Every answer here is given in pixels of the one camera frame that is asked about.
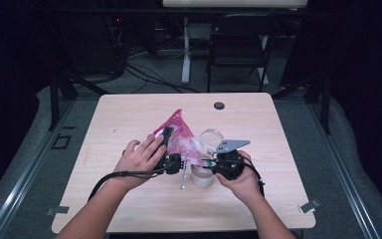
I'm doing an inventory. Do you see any aluminium floor rail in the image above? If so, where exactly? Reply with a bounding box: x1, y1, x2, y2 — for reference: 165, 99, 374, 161
305, 99, 382, 239
0, 99, 77, 239

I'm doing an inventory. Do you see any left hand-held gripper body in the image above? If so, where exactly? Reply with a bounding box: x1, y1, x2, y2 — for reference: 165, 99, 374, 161
154, 145, 184, 176

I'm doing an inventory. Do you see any dark cabinet with red light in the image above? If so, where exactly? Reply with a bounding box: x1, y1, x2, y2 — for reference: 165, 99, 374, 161
55, 13, 127, 76

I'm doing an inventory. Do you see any person's left hand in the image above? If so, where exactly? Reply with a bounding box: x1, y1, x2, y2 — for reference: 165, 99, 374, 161
113, 133, 168, 192

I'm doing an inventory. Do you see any bundle of black floor cables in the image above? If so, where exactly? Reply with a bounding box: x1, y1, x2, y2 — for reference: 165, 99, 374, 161
122, 62, 201, 95

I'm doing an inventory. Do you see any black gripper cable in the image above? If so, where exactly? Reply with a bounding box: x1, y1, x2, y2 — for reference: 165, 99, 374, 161
243, 158, 267, 197
87, 160, 177, 202

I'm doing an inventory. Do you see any thin metal spoon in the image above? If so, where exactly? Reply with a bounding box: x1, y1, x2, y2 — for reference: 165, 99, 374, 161
179, 151, 190, 191

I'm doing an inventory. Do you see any black metal stand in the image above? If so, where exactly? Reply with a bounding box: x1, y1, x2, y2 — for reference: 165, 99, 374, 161
271, 71, 332, 135
47, 69, 111, 131

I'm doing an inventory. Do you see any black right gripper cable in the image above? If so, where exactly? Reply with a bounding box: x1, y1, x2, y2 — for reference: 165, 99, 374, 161
243, 158, 267, 197

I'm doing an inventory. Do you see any white desk leg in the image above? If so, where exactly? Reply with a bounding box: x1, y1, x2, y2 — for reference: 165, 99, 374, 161
259, 34, 271, 88
180, 16, 193, 86

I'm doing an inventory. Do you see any grey metal table clip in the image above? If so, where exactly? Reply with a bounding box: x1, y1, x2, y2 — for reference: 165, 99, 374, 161
298, 198, 321, 214
45, 205, 71, 217

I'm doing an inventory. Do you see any person's right hand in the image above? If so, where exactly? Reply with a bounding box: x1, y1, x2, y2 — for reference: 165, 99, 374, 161
215, 149, 264, 206

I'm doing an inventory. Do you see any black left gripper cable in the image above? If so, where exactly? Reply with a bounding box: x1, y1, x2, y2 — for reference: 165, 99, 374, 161
87, 160, 177, 202

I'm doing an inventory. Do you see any pink snack packet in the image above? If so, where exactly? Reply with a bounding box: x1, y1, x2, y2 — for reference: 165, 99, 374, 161
151, 108, 211, 167

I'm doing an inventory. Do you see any black folding chair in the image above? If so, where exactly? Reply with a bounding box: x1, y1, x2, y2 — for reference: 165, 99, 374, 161
206, 13, 282, 94

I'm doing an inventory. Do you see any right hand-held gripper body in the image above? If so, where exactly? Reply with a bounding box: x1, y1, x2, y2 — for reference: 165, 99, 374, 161
211, 138, 252, 182

